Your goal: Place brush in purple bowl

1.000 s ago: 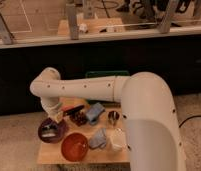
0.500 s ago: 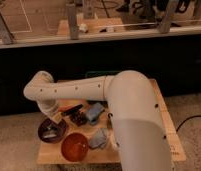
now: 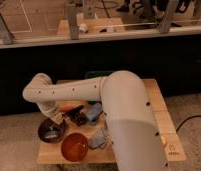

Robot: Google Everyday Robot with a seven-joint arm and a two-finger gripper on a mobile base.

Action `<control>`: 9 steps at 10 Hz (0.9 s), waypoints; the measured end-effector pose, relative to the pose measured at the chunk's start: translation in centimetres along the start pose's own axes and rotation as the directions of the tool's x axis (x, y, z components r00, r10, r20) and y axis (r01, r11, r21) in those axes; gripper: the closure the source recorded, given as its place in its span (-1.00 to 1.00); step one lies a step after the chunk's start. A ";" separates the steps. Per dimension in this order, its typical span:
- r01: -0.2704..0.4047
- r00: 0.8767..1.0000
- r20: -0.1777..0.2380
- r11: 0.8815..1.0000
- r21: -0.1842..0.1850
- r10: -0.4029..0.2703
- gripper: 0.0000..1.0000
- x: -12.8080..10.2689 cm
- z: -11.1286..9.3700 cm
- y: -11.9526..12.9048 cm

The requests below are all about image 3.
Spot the black handled brush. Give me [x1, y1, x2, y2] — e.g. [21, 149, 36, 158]
[59, 105, 84, 122]

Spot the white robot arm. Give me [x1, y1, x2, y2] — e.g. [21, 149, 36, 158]
[22, 71, 170, 171]

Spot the purple bowl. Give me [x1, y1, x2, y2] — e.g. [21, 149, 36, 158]
[38, 118, 67, 143]

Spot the orange bowl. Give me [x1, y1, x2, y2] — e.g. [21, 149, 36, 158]
[61, 133, 88, 162]

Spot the orange carrot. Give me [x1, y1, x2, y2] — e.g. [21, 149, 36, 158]
[59, 105, 76, 112]

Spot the dark red grape bunch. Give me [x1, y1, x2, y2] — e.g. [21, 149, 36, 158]
[70, 112, 87, 126]

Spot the wooden table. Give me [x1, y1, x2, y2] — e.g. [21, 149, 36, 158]
[37, 79, 186, 164]

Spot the blue cloth lower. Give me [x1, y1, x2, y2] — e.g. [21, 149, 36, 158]
[89, 128, 107, 149]

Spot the green plastic tray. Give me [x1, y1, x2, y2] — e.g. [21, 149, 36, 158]
[85, 70, 114, 79]

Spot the yellow orange apple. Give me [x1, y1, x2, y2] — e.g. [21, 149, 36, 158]
[161, 135, 167, 147]

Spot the black cable on floor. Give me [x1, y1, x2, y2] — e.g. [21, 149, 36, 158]
[175, 115, 201, 133]

